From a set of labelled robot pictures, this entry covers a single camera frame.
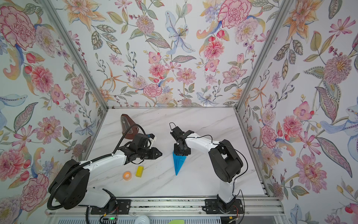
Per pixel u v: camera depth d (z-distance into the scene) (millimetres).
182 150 768
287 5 690
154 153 766
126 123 928
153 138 814
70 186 427
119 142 616
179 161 885
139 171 860
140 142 692
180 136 687
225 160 488
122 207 736
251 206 767
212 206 737
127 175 846
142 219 663
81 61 910
